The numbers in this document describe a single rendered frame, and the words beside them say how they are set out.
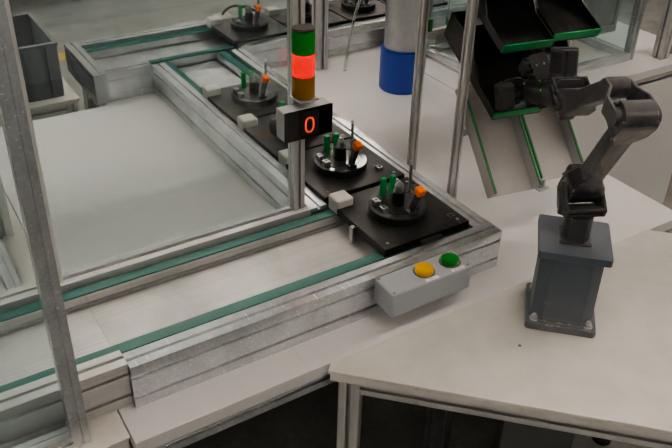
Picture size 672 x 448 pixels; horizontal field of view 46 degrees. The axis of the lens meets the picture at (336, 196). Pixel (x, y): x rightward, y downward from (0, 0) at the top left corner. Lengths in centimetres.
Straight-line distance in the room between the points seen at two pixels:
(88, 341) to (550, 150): 119
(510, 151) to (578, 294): 45
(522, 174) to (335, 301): 61
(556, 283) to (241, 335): 65
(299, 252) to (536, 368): 58
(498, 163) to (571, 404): 64
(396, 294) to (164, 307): 48
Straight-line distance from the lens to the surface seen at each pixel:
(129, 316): 168
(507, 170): 198
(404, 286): 166
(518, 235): 205
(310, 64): 169
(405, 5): 265
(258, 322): 157
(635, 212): 225
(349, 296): 167
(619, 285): 196
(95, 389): 152
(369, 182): 199
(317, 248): 184
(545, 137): 209
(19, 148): 118
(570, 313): 175
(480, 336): 172
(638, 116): 144
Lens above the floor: 197
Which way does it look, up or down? 31 degrees down
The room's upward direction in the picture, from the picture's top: 1 degrees clockwise
